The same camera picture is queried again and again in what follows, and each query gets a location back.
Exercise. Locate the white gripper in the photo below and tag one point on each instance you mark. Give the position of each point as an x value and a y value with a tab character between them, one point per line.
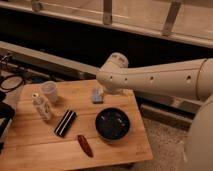
109	89

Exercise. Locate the black striped eraser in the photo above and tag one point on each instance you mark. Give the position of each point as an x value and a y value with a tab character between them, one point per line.
65	123

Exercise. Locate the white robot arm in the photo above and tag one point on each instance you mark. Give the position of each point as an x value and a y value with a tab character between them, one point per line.
191	80

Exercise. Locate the black bowl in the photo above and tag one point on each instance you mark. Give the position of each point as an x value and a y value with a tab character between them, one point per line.
112	124

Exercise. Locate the black equipment at left edge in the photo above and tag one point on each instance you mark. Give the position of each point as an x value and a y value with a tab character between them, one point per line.
6	116

